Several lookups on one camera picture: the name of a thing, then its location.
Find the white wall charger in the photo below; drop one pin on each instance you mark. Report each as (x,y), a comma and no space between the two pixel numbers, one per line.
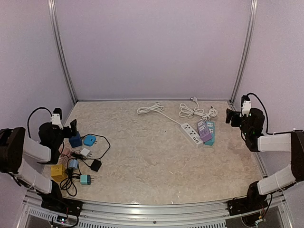
(86,153)

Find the pink charger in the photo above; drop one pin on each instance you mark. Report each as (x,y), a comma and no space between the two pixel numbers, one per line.
(64,153)

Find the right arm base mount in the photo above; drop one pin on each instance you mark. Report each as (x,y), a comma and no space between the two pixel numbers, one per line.
(238,206)

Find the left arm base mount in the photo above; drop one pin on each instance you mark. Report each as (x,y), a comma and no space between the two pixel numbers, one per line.
(64,206)

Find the blue cube socket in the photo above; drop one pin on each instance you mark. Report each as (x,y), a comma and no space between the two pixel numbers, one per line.
(75,141)

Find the light blue flat charger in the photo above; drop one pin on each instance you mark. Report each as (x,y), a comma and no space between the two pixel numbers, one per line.
(89,140)

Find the pale blue round charger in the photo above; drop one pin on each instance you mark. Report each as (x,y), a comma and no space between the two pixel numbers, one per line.
(73,164)

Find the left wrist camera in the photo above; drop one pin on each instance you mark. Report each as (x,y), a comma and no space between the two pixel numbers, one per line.
(56,118)

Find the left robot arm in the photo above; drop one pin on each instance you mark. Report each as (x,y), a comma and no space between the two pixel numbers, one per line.
(16,143)

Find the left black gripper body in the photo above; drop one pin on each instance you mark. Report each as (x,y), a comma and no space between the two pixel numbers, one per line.
(68,134)

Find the purple power strip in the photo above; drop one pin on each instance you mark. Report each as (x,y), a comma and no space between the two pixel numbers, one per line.
(185,111)

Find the black charger with cable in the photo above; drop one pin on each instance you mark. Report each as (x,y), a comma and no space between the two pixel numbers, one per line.
(93,163)

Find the right aluminium frame post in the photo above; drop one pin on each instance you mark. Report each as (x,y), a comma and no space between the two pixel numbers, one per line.
(245,50)

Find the front aluminium rail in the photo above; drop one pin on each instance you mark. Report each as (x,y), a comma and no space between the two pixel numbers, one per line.
(213,214)

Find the aluminium frame post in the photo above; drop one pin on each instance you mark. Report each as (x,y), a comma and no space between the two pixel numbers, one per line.
(245,50)
(60,50)

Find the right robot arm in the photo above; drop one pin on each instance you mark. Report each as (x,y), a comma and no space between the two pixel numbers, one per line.
(251,126)

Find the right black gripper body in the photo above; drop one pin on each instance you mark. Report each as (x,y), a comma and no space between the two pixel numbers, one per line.
(234,123)

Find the teal power strip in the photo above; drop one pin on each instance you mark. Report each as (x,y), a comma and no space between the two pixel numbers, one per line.
(211,128)

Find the white power strip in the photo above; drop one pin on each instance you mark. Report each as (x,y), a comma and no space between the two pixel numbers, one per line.
(185,128)

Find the teal charger with cable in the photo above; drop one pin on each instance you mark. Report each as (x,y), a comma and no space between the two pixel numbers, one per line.
(68,185)

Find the yellow cube socket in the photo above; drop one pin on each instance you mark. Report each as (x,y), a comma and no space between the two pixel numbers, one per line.
(58,172)

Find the left aluminium frame post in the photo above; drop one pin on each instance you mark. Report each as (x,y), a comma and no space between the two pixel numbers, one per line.
(60,50)

